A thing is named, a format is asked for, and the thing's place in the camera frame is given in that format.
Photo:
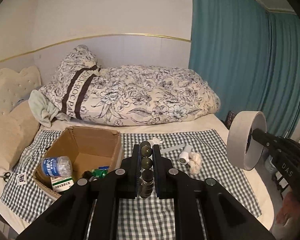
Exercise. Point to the clear jar blue label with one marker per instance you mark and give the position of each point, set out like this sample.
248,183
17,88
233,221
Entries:
57,166

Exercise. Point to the cardboard box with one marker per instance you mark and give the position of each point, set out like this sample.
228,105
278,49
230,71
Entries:
88,148

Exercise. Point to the white paper roll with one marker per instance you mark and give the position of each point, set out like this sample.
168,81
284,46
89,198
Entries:
184,157

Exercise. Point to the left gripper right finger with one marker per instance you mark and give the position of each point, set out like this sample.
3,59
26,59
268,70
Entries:
203,209

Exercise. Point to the green snack wrapper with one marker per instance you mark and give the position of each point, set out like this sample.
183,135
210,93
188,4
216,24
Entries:
100,172

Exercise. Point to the floral duvet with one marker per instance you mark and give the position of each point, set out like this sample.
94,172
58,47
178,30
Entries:
131,95

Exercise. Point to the tufted cream headboard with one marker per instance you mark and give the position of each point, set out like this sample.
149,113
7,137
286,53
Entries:
16,85

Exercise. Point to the mint green towel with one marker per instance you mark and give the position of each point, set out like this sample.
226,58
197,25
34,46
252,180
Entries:
43,110

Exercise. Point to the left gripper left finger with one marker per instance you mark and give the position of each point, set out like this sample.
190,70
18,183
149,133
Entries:
89,209

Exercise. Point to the beige pillow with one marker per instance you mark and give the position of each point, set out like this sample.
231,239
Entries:
17,131

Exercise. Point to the teal curtain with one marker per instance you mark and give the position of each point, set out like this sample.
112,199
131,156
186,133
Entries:
251,58

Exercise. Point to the green white medicine box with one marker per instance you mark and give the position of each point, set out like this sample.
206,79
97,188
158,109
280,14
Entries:
61,184

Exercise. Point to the black scissors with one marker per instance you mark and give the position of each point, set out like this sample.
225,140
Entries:
5,176

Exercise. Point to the right hand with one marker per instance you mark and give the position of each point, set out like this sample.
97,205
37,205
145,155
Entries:
290,209

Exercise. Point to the dark patterned bag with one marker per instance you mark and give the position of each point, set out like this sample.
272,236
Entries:
229,119

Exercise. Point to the small printed sachet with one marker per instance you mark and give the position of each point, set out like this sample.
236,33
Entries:
21,178

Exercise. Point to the white star-shaped object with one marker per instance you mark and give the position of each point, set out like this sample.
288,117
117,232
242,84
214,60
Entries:
155,141

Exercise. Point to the white tape roll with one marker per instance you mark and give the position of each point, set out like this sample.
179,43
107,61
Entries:
242,150

